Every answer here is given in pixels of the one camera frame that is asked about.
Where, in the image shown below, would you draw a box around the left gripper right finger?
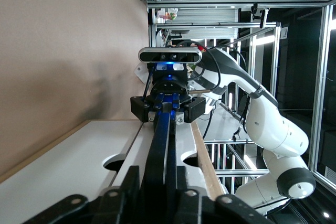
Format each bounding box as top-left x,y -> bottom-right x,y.
170,166 -> 274,224

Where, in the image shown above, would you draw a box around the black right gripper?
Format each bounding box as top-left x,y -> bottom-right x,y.
130,62 -> 207,125

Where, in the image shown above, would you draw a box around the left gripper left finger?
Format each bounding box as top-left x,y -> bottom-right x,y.
23,165 -> 144,224

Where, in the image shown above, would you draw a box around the wooden drawer cabinet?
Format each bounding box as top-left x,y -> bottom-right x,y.
0,120 -> 226,204

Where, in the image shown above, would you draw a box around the colourful small items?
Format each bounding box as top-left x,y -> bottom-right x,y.
161,11 -> 179,22

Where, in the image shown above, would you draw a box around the brown table cover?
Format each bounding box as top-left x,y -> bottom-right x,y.
0,0 -> 149,183

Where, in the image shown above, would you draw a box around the white label sticker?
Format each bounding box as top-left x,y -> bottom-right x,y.
324,167 -> 336,183

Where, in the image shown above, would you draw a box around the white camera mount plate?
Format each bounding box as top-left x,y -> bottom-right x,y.
133,62 -> 149,84

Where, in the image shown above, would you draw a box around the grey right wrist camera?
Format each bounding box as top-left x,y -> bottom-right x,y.
138,47 -> 203,65

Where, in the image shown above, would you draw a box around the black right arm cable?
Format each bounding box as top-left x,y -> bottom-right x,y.
175,39 -> 223,94

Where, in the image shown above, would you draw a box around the white drawer without handle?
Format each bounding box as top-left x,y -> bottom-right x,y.
0,120 -> 144,224

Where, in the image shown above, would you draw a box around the aluminium profile frame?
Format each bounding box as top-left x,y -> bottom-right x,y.
146,0 -> 336,201

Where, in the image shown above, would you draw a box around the frame-mounted camera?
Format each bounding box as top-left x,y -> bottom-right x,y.
258,8 -> 269,29

